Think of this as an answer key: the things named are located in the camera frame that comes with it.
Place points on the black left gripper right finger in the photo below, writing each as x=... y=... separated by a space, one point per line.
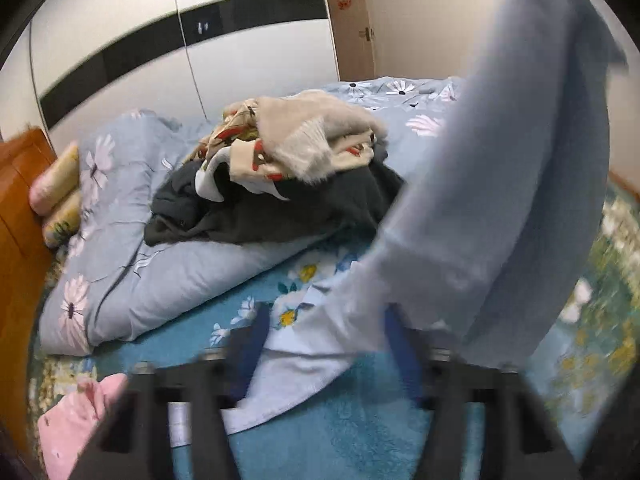
x=436 y=381

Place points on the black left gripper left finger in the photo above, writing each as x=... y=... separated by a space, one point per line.
x=221 y=379

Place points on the light blue t-shirt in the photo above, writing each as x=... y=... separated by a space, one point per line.
x=488 y=238

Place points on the teal floral bed blanket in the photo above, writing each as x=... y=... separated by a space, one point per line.
x=362 y=426

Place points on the light blue floral duvet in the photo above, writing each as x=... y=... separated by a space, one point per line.
x=149 y=248

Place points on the pink garment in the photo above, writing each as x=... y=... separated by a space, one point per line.
x=66 y=428

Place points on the dark grey garment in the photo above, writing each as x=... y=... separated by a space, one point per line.
x=359 y=197

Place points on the cream patterned garment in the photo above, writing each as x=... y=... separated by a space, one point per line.
x=250 y=154

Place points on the orange wooden headboard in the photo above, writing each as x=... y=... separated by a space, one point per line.
x=25 y=260

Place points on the yellow floral pillow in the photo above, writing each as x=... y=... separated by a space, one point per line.
x=55 y=197

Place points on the white wardrobe with black stripe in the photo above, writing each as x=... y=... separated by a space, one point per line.
x=68 y=66

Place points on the wooden door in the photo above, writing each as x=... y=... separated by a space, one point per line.
x=353 y=39

